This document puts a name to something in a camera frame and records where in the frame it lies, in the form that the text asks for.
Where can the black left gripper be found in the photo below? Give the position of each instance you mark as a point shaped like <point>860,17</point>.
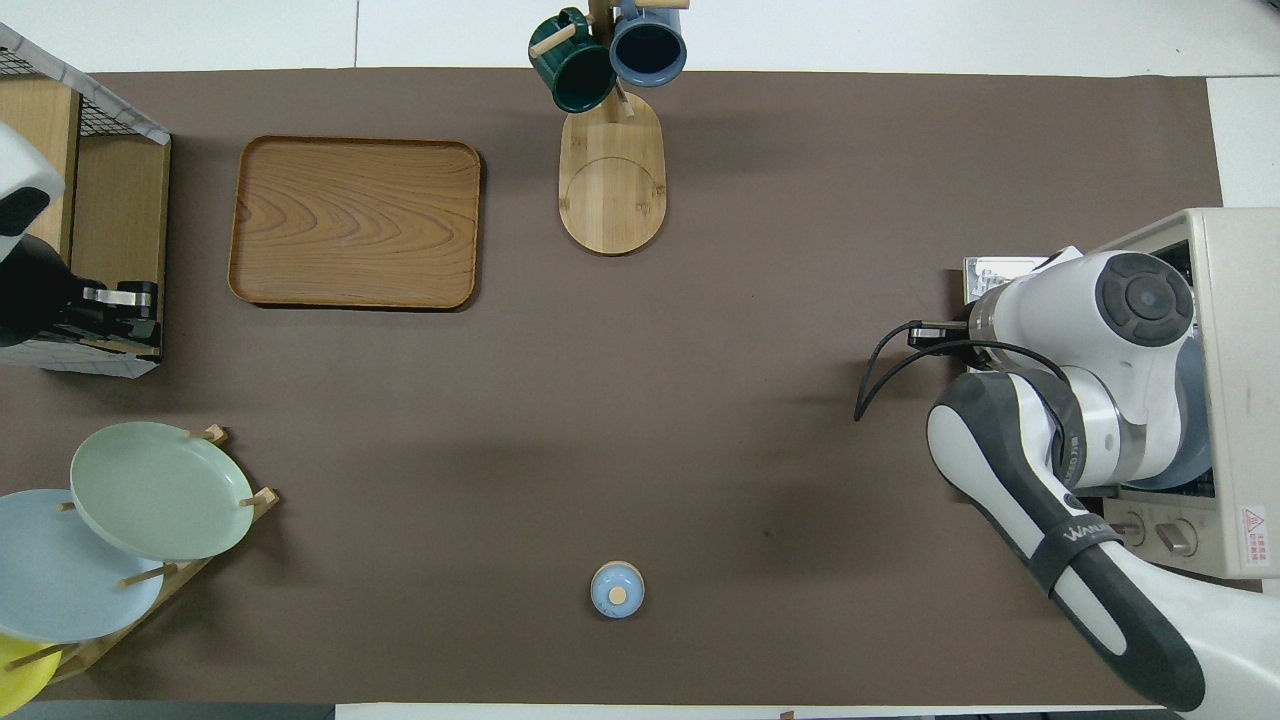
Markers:
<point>35,295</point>

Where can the cream toaster oven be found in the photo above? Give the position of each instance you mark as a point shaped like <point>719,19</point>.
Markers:
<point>1245,330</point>

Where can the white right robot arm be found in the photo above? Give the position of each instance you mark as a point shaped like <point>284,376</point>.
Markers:
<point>1140,400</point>

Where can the pale green plate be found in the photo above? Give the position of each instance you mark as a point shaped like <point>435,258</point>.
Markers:
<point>160,490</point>

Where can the wooden serving tray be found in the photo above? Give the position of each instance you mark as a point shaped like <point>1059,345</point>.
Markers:
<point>355,220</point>

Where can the wooden plate rack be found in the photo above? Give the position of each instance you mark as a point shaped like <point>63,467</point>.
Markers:
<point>195,575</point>

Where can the light blue racked plate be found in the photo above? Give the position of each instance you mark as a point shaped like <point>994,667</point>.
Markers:
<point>60,590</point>

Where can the yellow plate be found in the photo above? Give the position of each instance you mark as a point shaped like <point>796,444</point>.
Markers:
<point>20,680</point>

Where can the wooden mug tree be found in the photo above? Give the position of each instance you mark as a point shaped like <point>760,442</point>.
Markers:
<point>612,190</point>

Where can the dark green mug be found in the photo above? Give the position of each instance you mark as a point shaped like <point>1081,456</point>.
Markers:
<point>575,70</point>

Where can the brown table mat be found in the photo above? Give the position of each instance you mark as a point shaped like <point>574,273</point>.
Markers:
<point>700,400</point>

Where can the blue mug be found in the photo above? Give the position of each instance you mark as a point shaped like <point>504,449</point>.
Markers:
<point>648,48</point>

